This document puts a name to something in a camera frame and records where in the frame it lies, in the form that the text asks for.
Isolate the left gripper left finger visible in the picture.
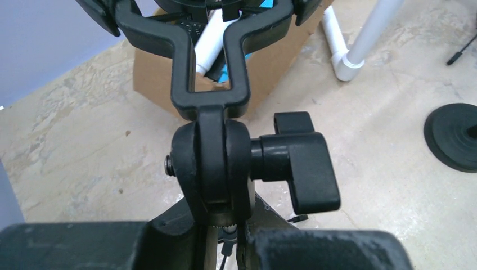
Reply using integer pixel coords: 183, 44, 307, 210
1, 200, 203, 269

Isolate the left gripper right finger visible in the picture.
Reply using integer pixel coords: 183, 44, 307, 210
237, 191, 412, 269

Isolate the tripod shock mount stand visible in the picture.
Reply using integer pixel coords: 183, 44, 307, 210
79, 1, 341, 269
446, 35, 477, 66

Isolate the cardboard box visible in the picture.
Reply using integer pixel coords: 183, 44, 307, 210
133, 1, 332, 119

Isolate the round base mic stand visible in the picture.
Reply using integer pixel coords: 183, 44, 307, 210
424, 103, 476, 173

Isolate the blue microphone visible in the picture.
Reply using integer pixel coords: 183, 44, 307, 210
217, 0, 273, 83

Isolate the white microphone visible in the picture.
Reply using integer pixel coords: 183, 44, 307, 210
195, 10, 242, 75

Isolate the white PVC pipe frame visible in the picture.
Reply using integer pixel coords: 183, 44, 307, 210
321, 0, 404, 82

